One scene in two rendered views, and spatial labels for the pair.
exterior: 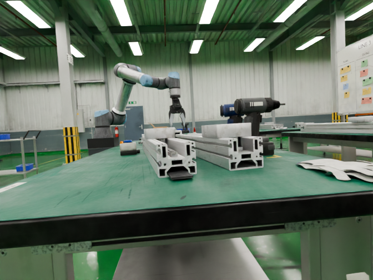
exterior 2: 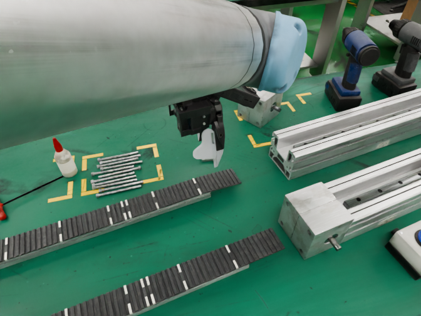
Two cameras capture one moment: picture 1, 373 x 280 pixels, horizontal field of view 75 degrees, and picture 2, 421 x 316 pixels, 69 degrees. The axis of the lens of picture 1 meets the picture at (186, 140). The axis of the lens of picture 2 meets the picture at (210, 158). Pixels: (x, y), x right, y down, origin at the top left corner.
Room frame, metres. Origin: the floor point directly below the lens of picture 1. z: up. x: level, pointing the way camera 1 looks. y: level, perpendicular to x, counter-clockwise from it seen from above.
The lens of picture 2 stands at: (1.71, 0.52, 1.36)
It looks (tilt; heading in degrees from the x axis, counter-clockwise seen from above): 45 degrees down; 259
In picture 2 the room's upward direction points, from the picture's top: straight up
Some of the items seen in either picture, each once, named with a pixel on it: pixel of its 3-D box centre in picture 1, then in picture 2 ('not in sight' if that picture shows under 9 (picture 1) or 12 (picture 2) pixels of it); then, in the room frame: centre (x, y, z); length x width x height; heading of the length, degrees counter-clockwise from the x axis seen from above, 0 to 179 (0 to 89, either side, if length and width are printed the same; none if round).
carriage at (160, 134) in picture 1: (159, 136); not in sight; (1.00, 0.11, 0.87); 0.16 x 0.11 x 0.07; 12
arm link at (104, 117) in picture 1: (102, 118); not in sight; (2.02, 0.68, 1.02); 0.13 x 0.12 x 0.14; 138
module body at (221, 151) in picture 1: (203, 144); (400, 117); (1.05, -0.07, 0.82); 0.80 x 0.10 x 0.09; 12
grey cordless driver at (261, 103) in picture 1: (261, 126); (398, 56); (0.94, -0.29, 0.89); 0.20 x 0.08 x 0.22; 98
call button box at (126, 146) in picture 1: (130, 148); (417, 244); (1.25, 0.29, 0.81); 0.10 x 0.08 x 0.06; 102
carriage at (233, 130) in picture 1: (224, 134); not in sight; (0.80, -0.13, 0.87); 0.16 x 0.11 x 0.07; 12
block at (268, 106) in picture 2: not in sight; (263, 103); (1.41, -0.20, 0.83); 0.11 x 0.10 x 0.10; 127
